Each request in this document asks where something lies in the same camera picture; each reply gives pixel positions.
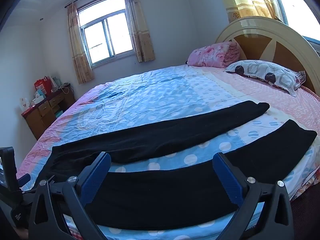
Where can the large bright window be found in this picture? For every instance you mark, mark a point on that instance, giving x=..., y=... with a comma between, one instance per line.
x=302, y=7

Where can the red paper bag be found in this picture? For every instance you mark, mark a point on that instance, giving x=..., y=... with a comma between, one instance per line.
x=42, y=86

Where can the cream and wood headboard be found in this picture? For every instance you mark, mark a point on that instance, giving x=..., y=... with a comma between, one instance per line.
x=260, y=25

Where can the beige floral curtain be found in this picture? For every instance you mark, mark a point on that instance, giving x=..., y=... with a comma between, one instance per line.
x=80, y=50
x=140, y=30

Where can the white floral box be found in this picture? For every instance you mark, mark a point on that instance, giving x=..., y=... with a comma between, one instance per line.
x=25, y=104

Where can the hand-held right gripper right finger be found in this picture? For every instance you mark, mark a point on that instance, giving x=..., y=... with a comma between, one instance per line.
x=228, y=180

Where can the teal paper bag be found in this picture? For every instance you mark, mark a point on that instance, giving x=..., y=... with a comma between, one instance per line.
x=56, y=82

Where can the bed with patterned sheet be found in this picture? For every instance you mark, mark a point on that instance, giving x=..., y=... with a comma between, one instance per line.
x=140, y=97

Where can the teal box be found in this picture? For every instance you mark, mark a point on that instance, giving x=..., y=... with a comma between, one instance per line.
x=40, y=95

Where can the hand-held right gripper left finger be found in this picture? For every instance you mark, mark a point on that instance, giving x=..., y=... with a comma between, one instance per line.
x=96, y=177

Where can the patterned pillow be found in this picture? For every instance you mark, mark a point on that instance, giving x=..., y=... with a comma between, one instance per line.
x=265, y=73

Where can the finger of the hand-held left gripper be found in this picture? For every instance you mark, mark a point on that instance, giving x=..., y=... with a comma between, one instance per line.
x=24, y=179

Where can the wooden desk with drawers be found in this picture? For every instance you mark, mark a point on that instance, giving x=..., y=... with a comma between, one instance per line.
x=42, y=117

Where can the black pants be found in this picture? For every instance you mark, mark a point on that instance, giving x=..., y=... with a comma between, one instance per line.
x=150, y=140

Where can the pink floral folded blanket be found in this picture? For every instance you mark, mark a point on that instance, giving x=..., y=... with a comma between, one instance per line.
x=212, y=53

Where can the sliding window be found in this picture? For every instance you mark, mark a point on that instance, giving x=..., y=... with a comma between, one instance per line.
x=107, y=32

